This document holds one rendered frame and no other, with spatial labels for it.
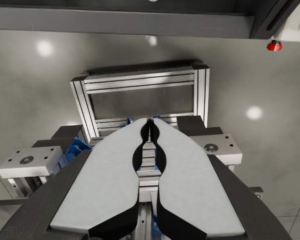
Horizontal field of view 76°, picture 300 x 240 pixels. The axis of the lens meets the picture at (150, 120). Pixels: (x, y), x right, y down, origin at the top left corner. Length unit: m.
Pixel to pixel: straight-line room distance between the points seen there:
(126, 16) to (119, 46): 0.99
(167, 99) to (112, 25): 0.89
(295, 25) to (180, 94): 0.89
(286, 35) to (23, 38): 1.49
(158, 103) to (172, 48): 0.38
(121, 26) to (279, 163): 1.93
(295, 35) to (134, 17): 0.29
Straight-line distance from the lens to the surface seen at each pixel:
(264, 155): 2.01
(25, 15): 0.48
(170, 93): 1.24
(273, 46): 0.64
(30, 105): 1.80
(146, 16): 0.41
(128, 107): 1.29
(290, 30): 0.45
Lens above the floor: 1.36
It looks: 61 degrees down
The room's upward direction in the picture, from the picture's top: 177 degrees counter-clockwise
